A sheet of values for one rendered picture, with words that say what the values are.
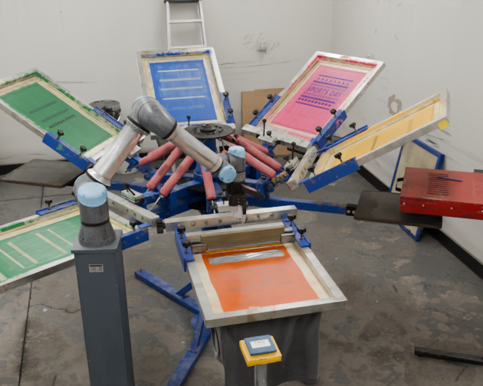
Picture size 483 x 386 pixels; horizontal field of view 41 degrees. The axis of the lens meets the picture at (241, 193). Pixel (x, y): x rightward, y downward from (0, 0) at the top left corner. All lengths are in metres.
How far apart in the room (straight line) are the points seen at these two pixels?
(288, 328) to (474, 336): 1.87
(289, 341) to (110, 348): 0.77
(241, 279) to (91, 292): 0.64
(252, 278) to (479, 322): 2.05
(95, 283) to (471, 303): 2.80
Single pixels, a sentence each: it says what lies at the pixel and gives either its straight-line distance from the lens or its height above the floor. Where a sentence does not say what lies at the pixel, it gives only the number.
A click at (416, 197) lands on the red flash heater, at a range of 3.41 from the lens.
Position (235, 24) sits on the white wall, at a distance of 7.06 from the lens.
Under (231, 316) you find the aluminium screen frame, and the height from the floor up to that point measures 0.99.
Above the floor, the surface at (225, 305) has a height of 0.96.
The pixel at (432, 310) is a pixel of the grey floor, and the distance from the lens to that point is 4.58.
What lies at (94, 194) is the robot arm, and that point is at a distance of 2.62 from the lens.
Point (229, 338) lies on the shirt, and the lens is 2.73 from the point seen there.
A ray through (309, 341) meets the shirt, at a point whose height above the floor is 0.74.
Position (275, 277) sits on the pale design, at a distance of 2.89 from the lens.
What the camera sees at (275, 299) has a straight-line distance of 2.73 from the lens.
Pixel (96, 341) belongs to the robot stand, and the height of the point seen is 0.75.
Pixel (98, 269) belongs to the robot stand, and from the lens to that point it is 2.72.
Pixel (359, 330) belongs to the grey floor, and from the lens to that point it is 4.28.
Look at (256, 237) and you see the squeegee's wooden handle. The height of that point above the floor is 1.02.
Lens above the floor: 2.39
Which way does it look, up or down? 22 degrees down
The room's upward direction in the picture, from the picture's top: 1 degrees counter-clockwise
